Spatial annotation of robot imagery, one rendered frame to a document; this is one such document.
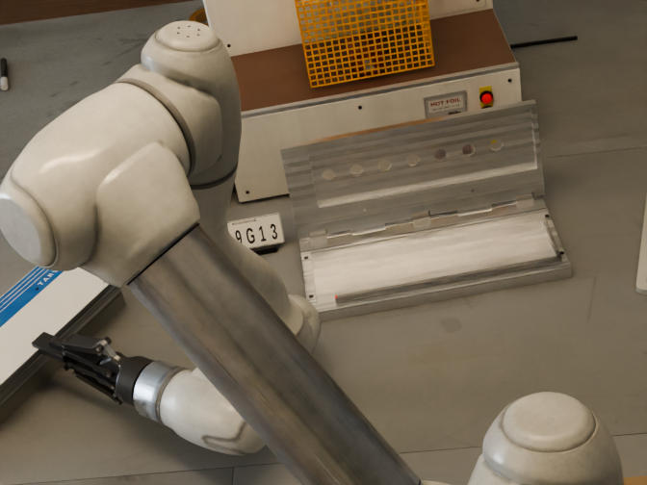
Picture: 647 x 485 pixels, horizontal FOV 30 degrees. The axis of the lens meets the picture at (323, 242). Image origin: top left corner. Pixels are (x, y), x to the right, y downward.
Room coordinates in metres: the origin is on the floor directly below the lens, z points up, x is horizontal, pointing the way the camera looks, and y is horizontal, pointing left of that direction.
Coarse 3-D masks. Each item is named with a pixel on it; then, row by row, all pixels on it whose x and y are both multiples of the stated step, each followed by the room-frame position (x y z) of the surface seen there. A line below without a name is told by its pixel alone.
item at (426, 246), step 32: (416, 224) 1.68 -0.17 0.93; (448, 224) 1.67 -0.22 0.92; (480, 224) 1.65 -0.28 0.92; (512, 224) 1.64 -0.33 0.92; (320, 256) 1.65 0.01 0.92; (352, 256) 1.64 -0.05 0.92; (384, 256) 1.62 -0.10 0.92; (416, 256) 1.60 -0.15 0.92; (448, 256) 1.59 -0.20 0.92; (480, 256) 1.57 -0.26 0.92; (512, 256) 1.55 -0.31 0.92; (544, 256) 1.54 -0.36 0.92; (320, 288) 1.57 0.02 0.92; (352, 288) 1.55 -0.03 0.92; (416, 288) 1.52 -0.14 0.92; (448, 288) 1.50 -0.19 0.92; (480, 288) 1.50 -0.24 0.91
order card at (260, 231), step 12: (264, 216) 1.75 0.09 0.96; (276, 216) 1.74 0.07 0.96; (228, 228) 1.74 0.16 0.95; (240, 228) 1.74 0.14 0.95; (252, 228) 1.74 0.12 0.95; (264, 228) 1.74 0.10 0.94; (276, 228) 1.73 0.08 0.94; (240, 240) 1.73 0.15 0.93; (252, 240) 1.73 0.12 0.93; (264, 240) 1.73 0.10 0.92; (276, 240) 1.73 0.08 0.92
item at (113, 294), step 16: (32, 272) 1.67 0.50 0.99; (112, 288) 1.64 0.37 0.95; (96, 304) 1.61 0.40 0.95; (112, 304) 1.63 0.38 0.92; (80, 320) 1.57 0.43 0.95; (96, 320) 1.60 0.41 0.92; (64, 336) 1.54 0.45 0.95; (32, 368) 1.48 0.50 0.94; (48, 368) 1.50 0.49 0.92; (16, 384) 1.46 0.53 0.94; (32, 384) 1.47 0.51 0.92; (0, 400) 1.43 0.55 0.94; (16, 400) 1.45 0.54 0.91; (0, 416) 1.42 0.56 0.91
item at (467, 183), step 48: (288, 144) 1.73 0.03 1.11; (336, 144) 1.72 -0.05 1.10; (384, 144) 1.72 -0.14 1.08; (432, 144) 1.71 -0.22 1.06; (480, 144) 1.71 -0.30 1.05; (528, 144) 1.70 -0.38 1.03; (336, 192) 1.71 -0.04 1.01; (384, 192) 1.70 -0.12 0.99; (432, 192) 1.69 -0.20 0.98; (480, 192) 1.68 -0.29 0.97
